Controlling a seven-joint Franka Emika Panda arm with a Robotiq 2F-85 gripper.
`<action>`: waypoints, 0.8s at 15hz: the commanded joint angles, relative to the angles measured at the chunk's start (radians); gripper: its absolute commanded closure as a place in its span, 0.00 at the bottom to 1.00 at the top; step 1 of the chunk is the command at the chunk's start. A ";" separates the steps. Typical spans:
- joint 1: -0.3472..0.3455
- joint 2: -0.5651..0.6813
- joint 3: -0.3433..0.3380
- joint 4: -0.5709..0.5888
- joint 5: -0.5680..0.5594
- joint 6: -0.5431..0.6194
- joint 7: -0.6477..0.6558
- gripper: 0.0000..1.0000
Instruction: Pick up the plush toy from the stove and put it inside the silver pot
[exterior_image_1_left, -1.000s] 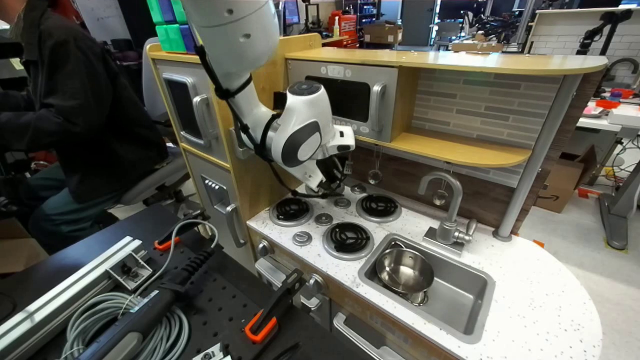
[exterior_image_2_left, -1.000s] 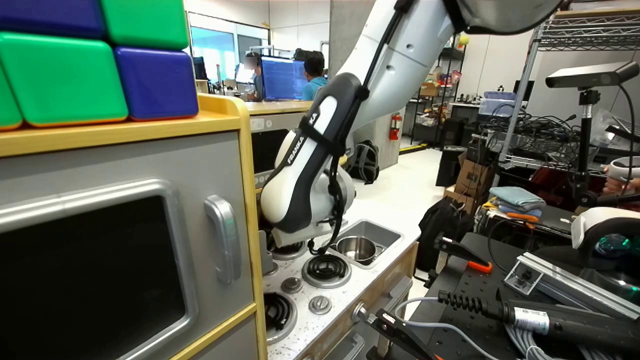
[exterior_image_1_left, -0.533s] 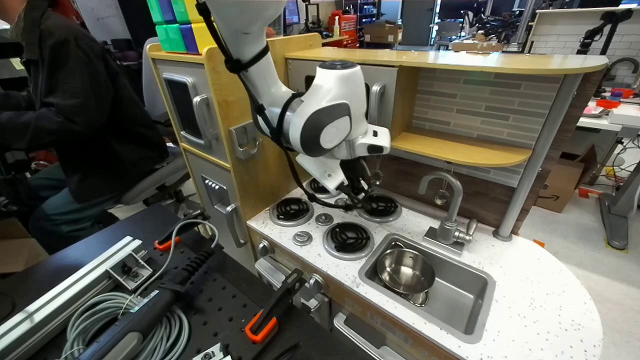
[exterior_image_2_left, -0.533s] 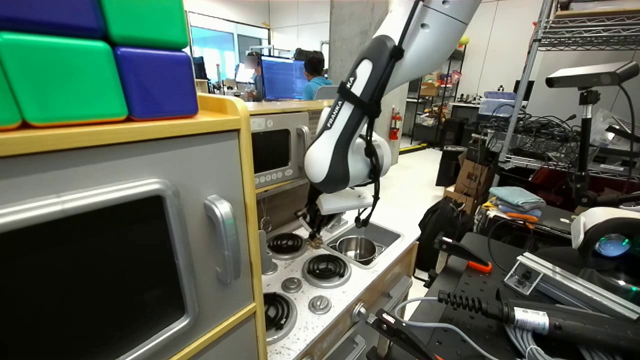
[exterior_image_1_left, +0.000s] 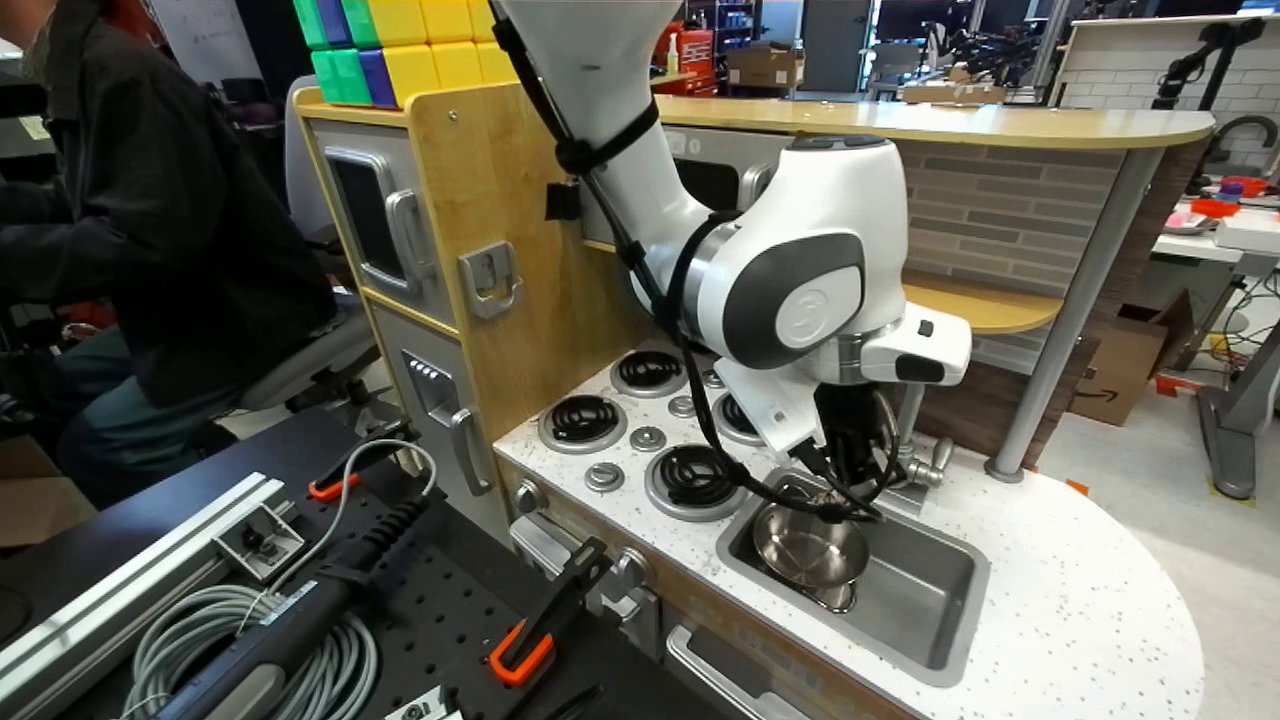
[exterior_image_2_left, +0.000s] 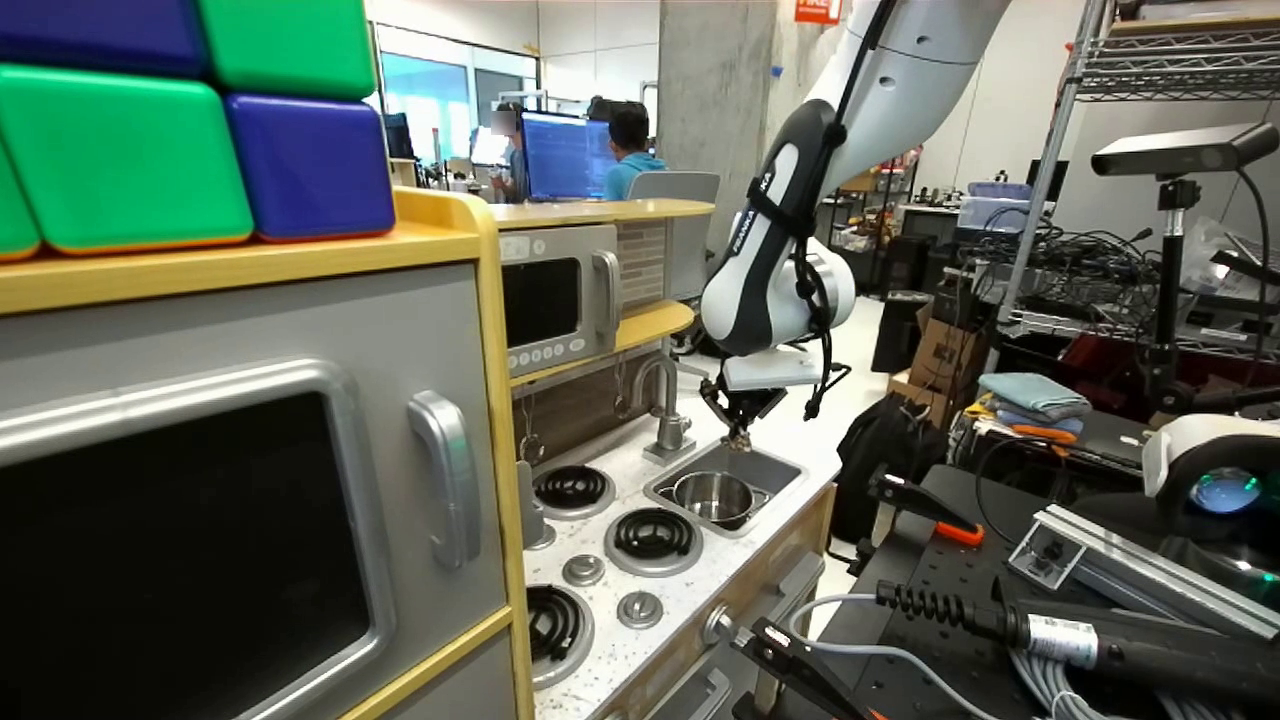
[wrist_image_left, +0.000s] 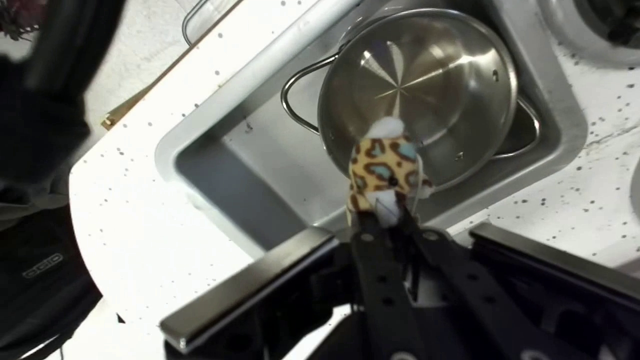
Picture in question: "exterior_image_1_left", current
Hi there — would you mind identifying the stove burner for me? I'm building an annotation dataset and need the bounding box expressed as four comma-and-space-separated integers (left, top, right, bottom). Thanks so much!
537, 393, 630, 456
644, 443, 752, 524
711, 391, 767, 448
609, 349, 690, 400

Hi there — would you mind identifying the silver pot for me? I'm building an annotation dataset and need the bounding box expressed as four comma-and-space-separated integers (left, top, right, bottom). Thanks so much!
751, 499, 872, 614

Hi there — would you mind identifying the toy kitchen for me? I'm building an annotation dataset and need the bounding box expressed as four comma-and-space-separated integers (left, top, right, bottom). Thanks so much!
293, 84, 1217, 720

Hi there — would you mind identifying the silver tap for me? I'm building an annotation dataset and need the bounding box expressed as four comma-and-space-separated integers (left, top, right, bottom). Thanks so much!
880, 384, 956, 492

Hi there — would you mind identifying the sink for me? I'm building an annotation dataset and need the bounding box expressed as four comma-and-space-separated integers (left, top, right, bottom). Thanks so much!
715, 468, 992, 689

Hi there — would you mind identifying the cardboard box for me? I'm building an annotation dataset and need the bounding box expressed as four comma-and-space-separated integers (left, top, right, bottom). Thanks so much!
726, 44, 803, 90
0, 434, 98, 550
1069, 289, 1197, 429

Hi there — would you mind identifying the orange black clamp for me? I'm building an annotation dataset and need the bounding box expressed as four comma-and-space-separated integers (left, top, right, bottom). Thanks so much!
487, 537, 612, 690
307, 419, 422, 504

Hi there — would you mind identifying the white desk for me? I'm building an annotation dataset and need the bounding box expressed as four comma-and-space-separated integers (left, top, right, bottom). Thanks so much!
1150, 205, 1280, 502

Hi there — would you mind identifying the white tiled panel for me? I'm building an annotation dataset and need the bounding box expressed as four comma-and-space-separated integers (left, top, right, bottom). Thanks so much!
1047, 12, 1280, 169

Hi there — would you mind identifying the grey door with window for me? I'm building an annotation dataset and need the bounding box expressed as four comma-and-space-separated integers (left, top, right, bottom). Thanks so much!
321, 147, 442, 298

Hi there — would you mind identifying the person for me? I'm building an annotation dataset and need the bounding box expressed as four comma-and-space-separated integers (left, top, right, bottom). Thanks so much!
0, 0, 342, 509

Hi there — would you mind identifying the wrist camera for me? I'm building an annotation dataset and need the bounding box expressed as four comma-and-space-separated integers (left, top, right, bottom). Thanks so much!
713, 357, 831, 457

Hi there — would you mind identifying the oven door handle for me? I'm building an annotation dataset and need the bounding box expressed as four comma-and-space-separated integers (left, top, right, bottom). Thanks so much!
666, 625, 806, 720

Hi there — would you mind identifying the grey door handle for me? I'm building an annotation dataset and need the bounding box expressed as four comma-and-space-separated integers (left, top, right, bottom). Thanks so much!
385, 189, 427, 283
448, 407, 494, 497

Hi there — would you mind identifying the grey wall hook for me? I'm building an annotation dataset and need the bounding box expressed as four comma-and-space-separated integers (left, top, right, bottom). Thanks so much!
457, 241, 524, 321

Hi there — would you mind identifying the black handled tool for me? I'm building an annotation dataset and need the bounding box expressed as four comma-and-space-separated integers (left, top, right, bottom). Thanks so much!
178, 494, 433, 720

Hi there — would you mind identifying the coil of grey cable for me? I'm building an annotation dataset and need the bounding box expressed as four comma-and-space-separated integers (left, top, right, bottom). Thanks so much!
118, 438, 441, 720

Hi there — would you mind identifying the aluminium rail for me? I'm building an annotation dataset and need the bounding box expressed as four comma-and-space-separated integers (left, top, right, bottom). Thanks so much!
0, 471, 303, 720

